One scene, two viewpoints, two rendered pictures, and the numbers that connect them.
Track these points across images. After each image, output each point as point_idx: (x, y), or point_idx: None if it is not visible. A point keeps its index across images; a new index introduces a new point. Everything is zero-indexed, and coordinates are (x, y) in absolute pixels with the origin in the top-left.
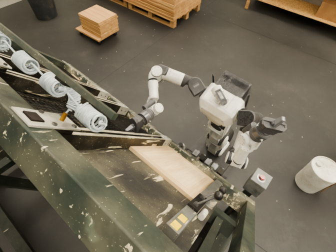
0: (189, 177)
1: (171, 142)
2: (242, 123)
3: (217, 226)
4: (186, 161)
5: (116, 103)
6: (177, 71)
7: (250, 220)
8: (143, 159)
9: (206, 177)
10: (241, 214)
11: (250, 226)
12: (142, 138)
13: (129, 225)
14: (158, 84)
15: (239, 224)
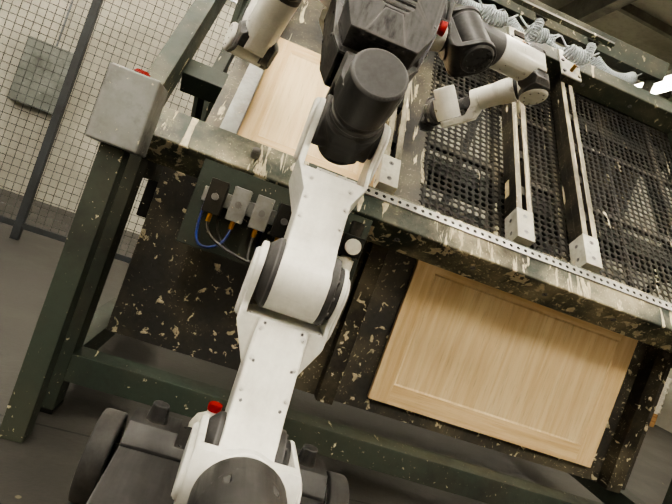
0: (295, 92)
1: (376, 190)
2: None
3: (225, 51)
4: (313, 157)
5: (526, 206)
6: (518, 40)
7: (186, 29)
8: None
9: (258, 135)
10: (174, 77)
11: (193, 14)
12: None
13: None
14: (502, 83)
15: (194, 45)
